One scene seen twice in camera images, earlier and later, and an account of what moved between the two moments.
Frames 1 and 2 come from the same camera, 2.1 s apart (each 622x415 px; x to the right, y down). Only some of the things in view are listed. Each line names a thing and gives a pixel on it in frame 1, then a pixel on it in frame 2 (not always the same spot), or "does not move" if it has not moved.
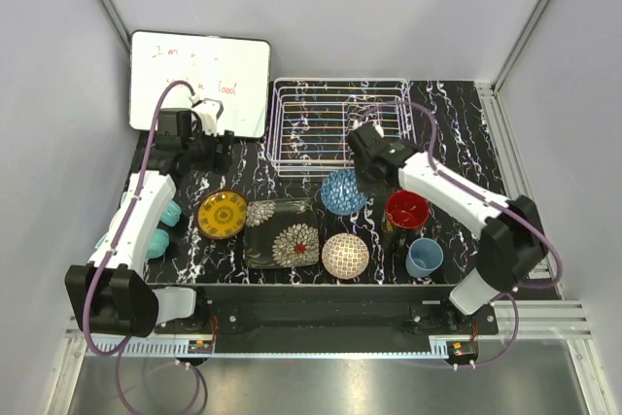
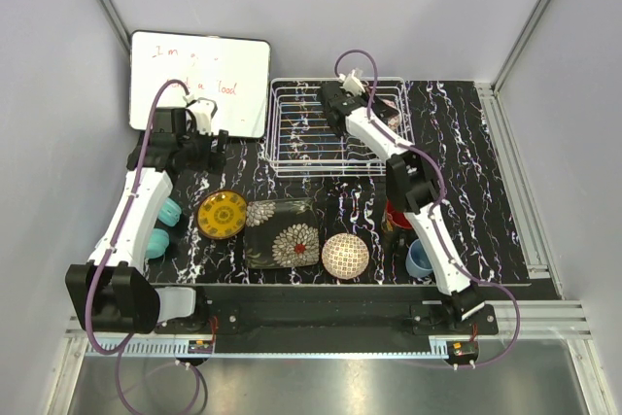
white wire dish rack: (311, 119) does not move
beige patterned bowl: (345, 256) does not move
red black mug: (406, 215) does not move
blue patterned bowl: (340, 194) → (395, 121)
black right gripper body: (367, 181) → (362, 97)
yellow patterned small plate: (222, 214) does not move
